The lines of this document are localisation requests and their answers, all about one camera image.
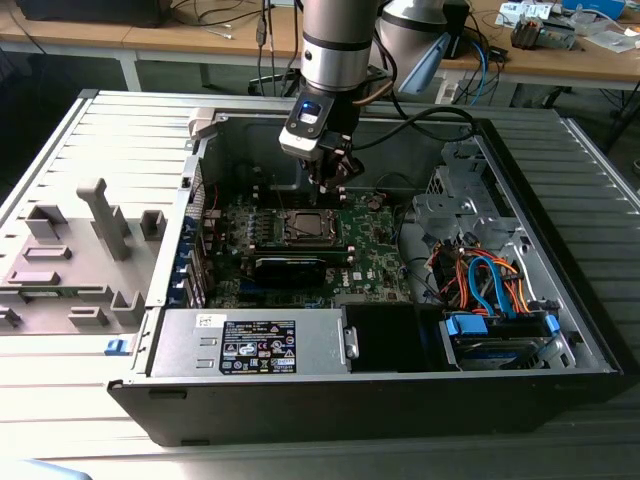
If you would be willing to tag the wooden desk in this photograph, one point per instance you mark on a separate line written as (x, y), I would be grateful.
(550, 62)
(75, 37)

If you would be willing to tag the silver drive cage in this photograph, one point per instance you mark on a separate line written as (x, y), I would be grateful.
(467, 207)

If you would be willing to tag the grey power supply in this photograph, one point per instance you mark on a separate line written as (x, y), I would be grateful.
(185, 350)

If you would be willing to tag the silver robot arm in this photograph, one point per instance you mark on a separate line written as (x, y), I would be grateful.
(335, 50)

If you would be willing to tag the green motherboard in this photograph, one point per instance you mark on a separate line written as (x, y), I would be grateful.
(372, 245)

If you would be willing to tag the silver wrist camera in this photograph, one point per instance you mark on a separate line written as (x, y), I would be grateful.
(305, 137)

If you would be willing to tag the hard disk drive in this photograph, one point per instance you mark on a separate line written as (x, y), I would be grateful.
(500, 356)

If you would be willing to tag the CPU socket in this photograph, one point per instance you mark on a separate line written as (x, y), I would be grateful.
(286, 216)

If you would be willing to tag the dark CPU cooler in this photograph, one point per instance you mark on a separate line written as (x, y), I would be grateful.
(524, 32)

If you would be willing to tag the grey case latch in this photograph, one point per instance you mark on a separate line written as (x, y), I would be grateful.
(202, 125)

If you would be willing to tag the black silver PC case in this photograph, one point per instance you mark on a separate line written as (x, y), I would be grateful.
(325, 415)

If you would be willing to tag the silver metal device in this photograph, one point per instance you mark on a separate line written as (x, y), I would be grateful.
(557, 35)

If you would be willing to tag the grey parts rack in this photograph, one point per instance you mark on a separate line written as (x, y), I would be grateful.
(75, 235)

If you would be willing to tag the blue box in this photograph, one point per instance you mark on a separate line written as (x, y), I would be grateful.
(595, 6)

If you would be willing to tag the blue plastic clip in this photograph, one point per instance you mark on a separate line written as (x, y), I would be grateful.
(116, 347)

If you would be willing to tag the thin metal locking lever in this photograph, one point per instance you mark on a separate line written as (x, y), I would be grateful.
(279, 192)

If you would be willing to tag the green RAM stick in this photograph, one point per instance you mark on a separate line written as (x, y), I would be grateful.
(337, 253)

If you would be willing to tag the coin cell battery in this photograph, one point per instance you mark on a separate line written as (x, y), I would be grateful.
(374, 202)

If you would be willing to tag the silver green CPU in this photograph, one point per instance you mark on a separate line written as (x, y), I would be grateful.
(307, 223)

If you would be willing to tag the blue disk carrier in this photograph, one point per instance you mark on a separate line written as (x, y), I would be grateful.
(462, 327)

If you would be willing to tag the pale blue rounded object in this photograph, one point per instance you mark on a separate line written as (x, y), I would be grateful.
(30, 471)

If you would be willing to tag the black box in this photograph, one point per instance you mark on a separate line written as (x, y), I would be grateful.
(90, 12)

